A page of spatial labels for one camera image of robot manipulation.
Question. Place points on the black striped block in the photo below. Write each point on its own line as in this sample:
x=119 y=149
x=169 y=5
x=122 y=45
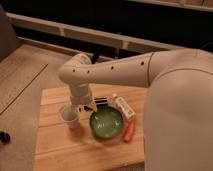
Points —
x=101 y=101

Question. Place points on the wooden board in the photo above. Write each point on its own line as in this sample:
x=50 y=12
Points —
x=58 y=148

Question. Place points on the green bowl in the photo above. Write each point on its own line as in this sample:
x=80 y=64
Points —
x=106 y=123

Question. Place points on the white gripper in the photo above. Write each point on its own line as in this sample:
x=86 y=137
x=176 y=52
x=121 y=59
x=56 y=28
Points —
x=83 y=100

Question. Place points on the black floor object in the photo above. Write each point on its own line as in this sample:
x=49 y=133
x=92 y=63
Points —
x=4 y=137

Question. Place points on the grey ceramic cup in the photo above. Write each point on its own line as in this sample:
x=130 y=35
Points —
x=69 y=115

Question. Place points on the white packaged bottle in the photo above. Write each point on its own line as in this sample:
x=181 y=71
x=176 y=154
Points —
x=127 y=110

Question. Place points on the orange carrot toy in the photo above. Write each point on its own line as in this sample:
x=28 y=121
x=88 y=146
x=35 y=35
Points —
x=129 y=132

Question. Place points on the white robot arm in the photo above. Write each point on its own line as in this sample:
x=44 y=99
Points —
x=178 y=109

